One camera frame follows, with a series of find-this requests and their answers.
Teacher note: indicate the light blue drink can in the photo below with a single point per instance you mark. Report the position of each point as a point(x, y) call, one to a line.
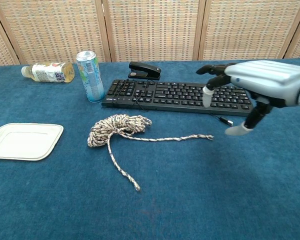
point(91, 77)

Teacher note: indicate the clear tea bottle with label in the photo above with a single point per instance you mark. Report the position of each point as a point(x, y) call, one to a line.
point(47, 72)

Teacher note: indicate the black stapler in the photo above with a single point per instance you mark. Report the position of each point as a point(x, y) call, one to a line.
point(145, 68)

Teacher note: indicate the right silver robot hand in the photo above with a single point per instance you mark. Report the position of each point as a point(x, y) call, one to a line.
point(262, 75)

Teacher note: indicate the blue table cloth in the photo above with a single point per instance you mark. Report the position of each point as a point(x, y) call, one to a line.
point(190, 187)

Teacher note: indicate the white food container lid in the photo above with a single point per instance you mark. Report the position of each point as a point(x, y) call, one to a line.
point(22, 141)

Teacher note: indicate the black computer keyboard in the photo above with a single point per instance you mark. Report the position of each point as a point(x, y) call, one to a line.
point(180, 97)

